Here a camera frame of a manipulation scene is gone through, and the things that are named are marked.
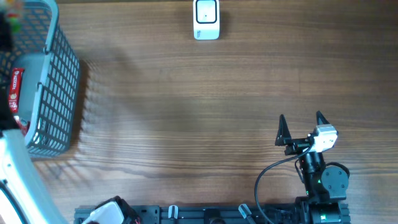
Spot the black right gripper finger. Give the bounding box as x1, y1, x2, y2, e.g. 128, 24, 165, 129
316, 111, 330, 125
275, 114, 292, 146

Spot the red chocolate bar wrapper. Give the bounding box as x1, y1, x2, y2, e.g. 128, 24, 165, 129
8, 68, 25, 113

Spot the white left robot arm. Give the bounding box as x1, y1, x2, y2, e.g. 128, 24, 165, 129
1, 90, 142, 224

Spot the white barcode scanner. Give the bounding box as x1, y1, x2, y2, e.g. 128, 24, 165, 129
192, 0, 221, 40

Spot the grey plastic mesh basket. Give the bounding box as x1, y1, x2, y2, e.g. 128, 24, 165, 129
1, 0, 81, 157

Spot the black right camera cable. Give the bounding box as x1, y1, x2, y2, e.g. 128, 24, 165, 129
254, 143, 315, 224

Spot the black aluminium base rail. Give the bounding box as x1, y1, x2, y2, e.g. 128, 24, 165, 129
73, 203, 351, 224

